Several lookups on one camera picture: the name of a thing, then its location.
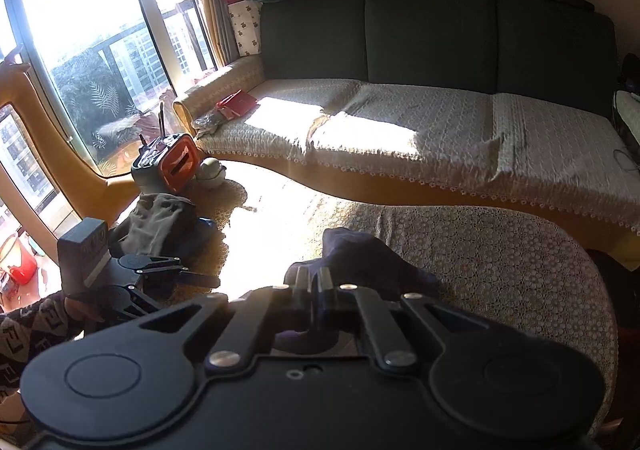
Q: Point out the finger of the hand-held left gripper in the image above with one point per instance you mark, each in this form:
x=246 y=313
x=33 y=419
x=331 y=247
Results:
x=197 y=280

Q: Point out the red packet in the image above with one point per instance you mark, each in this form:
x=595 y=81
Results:
x=237 y=105

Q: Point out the clear plastic bag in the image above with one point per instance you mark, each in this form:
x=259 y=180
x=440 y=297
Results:
x=209 y=125

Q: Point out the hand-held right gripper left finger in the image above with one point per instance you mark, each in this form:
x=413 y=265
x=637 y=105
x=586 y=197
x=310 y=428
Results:
x=302 y=286

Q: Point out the green orange organizer box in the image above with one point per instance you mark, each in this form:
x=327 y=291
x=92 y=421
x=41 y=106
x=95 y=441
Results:
x=170 y=165

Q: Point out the person's left hand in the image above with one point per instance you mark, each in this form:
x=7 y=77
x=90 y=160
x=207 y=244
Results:
x=80 y=310

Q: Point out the dark grey garment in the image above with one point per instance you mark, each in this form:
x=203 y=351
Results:
x=155 y=225

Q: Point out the red basin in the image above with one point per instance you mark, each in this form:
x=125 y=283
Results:
x=17 y=262

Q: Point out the person's left forearm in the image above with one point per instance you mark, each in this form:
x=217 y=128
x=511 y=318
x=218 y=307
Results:
x=30 y=345

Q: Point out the white navy raglan t-shirt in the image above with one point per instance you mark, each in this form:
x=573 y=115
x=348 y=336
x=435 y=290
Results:
x=360 y=260

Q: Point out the white bear print pillow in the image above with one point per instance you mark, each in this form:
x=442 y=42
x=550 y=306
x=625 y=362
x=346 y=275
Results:
x=245 y=27

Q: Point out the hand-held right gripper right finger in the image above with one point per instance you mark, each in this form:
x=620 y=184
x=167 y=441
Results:
x=325 y=286

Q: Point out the navy blue garment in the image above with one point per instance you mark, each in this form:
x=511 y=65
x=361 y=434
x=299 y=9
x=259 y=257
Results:
x=206 y=232

